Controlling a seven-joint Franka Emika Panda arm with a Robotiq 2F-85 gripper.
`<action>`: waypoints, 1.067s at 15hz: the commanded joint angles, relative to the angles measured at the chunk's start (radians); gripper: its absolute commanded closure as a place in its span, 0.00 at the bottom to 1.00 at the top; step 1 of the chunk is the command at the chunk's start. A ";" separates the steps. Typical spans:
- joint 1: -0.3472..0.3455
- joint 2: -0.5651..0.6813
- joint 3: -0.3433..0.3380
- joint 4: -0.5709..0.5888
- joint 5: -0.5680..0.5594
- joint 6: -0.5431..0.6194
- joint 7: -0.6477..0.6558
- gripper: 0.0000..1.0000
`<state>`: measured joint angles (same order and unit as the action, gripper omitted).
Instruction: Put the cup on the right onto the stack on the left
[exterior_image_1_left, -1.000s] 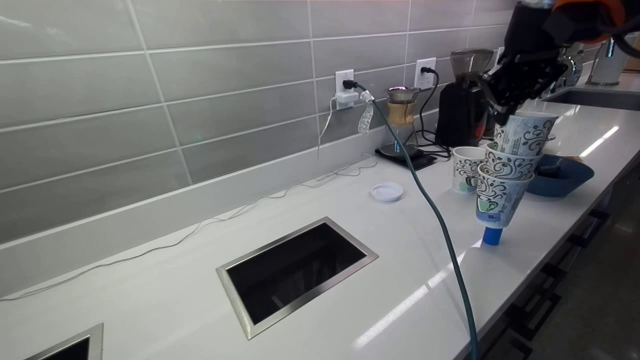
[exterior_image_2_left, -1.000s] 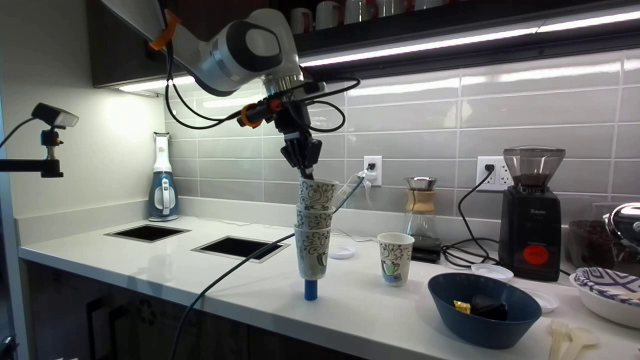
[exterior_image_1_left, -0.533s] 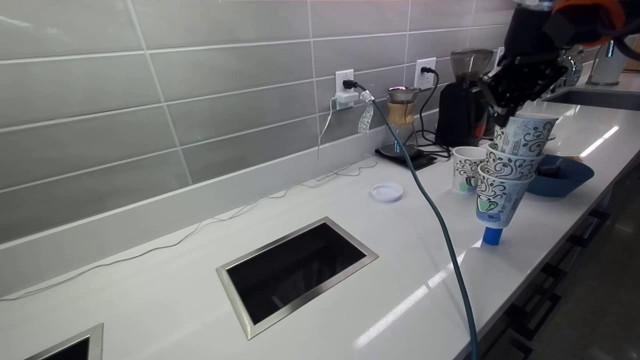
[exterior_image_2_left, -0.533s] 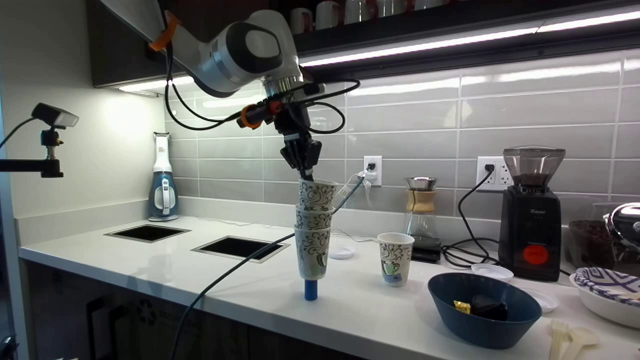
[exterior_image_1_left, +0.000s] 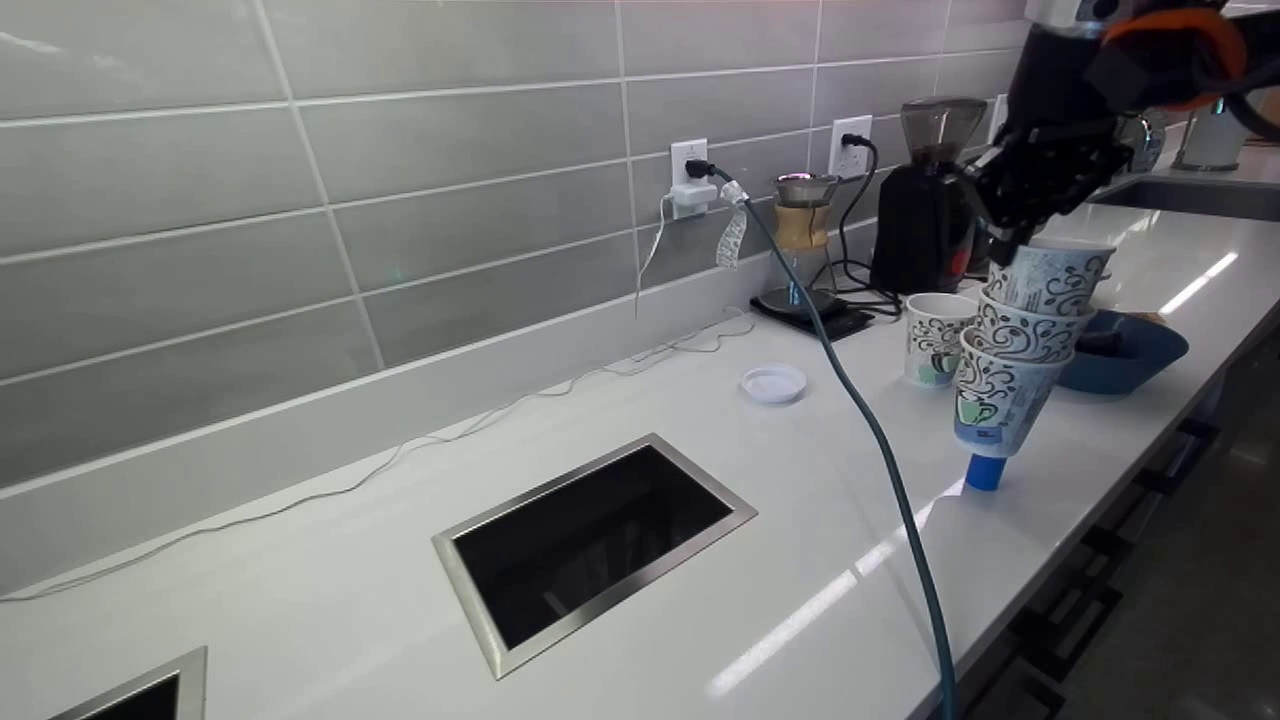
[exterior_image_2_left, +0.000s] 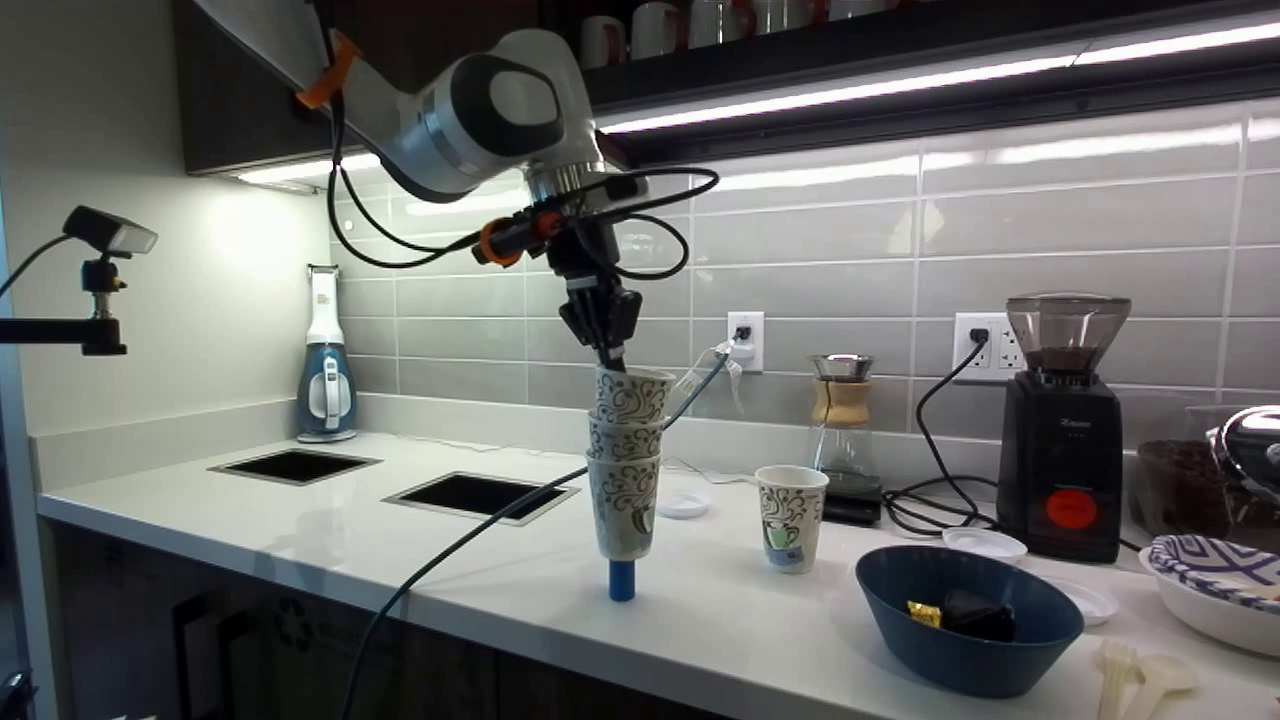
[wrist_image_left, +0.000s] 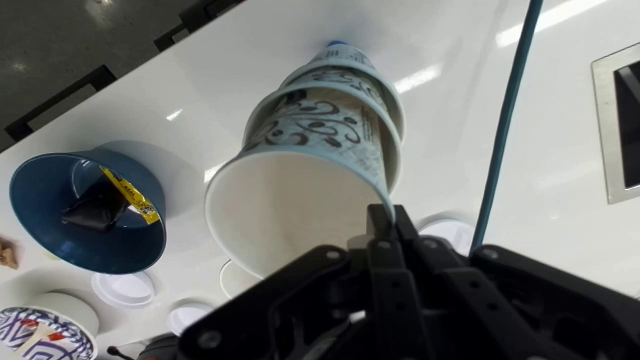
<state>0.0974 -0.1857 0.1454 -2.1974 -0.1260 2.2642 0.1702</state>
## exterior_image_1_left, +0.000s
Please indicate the sink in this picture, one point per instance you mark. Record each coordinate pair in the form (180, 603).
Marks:
(1200, 197)

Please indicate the black coffee scale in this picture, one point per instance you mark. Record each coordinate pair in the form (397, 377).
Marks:
(830, 320)

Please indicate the blue plastic cup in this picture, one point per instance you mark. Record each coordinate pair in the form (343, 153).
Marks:
(984, 473)

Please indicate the white plastic lid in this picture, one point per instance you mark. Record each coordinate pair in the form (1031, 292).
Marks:
(773, 384)

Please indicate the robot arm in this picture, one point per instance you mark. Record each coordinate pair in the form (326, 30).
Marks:
(1060, 10)

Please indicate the stack of patterned paper cups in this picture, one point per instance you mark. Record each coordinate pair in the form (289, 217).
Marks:
(1010, 370)

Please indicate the patterned paper cup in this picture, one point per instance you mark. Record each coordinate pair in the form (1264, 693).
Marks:
(935, 340)

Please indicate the white wall socket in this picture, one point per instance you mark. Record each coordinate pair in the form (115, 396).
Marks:
(690, 152)
(846, 150)

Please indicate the blue bowl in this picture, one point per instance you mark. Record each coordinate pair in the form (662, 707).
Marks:
(1140, 355)

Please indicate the glass pour-over coffee maker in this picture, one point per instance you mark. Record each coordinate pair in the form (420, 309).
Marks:
(803, 225)

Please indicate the black coffee grinder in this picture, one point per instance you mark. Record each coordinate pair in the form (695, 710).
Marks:
(915, 220)

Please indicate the white plug adapter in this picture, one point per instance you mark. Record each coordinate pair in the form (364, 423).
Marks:
(692, 198)

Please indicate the steel framed counter opening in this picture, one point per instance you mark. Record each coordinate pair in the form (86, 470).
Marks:
(590, 545)
(150, 695)

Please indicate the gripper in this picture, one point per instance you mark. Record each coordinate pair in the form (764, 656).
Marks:
(1055, 80)

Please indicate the steel tap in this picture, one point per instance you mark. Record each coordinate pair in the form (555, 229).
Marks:
(1143, 140)

